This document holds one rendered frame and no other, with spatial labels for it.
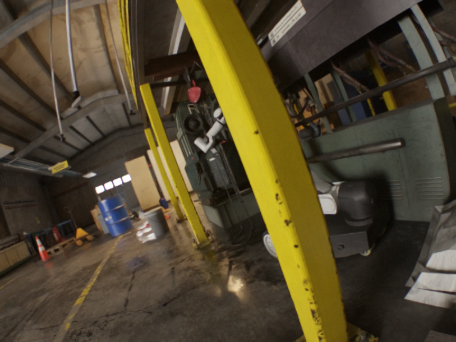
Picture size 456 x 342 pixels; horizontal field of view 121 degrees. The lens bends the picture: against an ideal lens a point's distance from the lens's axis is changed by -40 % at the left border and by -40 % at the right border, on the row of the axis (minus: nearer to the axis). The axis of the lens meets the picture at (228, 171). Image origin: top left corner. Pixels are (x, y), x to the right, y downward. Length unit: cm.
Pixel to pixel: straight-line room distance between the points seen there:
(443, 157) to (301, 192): 87
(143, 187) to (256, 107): 773
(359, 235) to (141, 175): 759
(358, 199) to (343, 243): 21
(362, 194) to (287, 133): 70
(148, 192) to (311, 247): 772
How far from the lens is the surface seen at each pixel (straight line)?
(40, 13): 591
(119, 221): 502
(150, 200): 805
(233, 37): 47
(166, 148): 206
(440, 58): 116
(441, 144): 115
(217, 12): 50
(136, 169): 810
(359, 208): 108
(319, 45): 146
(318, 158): 146
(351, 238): 106
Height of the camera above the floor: 67
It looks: 3 degrees down
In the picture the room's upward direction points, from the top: 21 degrees counter-clockwise
